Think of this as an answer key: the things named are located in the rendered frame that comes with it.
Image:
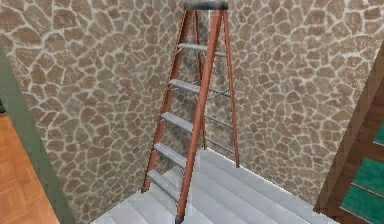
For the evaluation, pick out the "red step ladder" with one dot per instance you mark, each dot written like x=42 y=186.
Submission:
x=201 y=100

